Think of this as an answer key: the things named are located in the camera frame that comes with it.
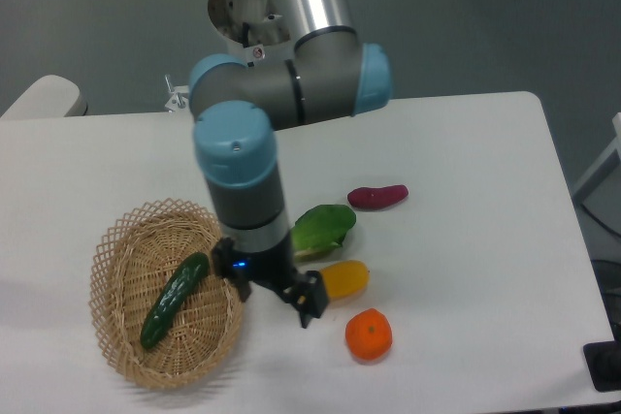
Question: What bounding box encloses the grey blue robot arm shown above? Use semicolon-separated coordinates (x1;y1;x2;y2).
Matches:
188;0;392;325

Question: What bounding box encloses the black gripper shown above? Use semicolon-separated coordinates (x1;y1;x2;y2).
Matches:
212;233;330;329

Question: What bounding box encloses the white chair armrest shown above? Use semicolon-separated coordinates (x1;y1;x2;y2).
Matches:
1;75;88;121

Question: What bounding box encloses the green bok choy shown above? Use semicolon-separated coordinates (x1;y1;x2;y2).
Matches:
290;205;357;261

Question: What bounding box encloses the black base cable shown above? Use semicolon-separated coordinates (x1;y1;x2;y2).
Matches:
241;20;256;69

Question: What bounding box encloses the oval wicker basket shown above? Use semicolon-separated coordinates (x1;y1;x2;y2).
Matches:
89;199;244;389

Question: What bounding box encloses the white furniture frame right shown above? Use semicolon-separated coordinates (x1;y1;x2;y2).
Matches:
572;113;620;205

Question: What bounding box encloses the yellow mango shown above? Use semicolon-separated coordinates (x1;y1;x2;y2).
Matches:
319;260;370;301

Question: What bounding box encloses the green cucumber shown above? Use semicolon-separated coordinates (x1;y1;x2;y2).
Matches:
140;252;210;350

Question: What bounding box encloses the orange tangerine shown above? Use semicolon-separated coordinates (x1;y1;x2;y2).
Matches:
344;308;393;362

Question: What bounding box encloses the black device at table edge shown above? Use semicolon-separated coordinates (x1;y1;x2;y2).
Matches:
583;340;620;393

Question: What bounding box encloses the purple sweet potato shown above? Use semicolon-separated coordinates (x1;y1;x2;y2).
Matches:
346;184;409;210

